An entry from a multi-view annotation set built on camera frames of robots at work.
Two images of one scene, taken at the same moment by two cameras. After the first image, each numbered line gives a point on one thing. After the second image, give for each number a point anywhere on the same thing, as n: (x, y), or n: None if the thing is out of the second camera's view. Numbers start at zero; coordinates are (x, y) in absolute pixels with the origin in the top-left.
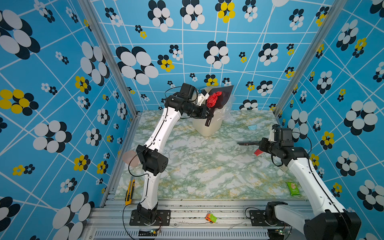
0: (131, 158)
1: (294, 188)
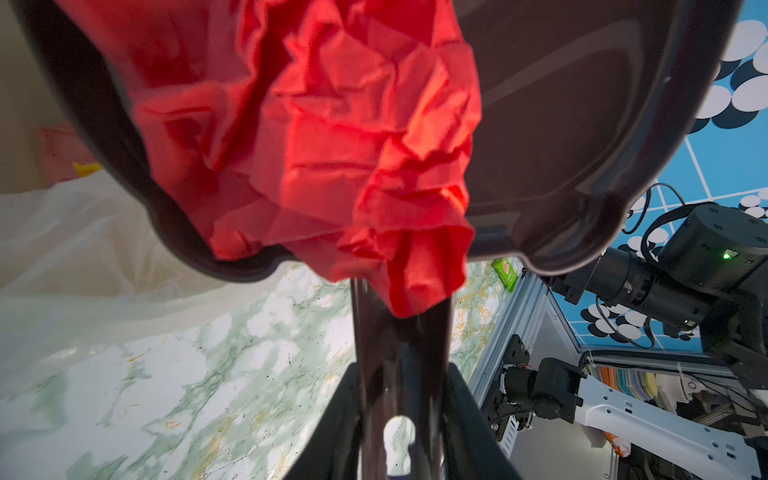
0: None
1: (506, 273)
